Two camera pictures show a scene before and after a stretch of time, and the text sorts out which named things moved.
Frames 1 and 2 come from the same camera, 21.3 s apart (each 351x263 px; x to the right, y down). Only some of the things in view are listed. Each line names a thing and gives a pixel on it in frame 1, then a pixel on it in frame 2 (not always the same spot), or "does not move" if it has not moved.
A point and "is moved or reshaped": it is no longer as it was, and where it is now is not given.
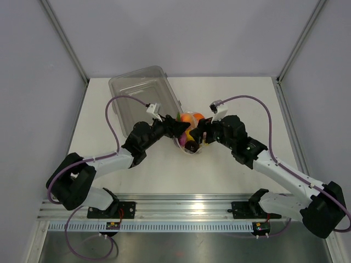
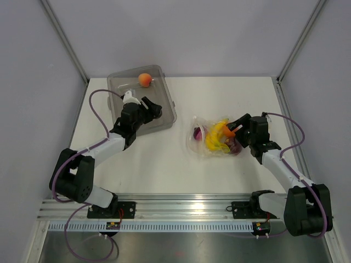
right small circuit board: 261,227 does not move
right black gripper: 197,133 -> 245,120
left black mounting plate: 118,210 does not move
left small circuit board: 113,226 does not move
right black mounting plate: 244,210 does not move
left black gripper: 172,127 -> 154,109
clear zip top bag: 185,141 is moved or reshaped
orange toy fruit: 192,118 is moved or reshaped
